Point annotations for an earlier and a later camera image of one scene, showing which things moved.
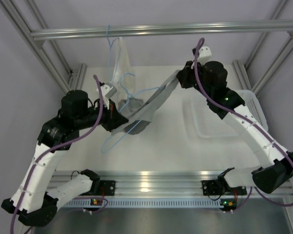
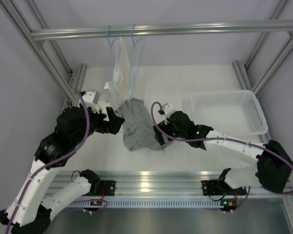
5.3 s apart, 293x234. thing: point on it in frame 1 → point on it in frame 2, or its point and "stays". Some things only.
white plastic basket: [200, 121] stays
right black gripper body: [189, 80] → [171, 129]
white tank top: [123, 74] stays
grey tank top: [142, 114] → [138, 133]
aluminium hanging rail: [56, 34] stays
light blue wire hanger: [121, 108] → [130, 95]
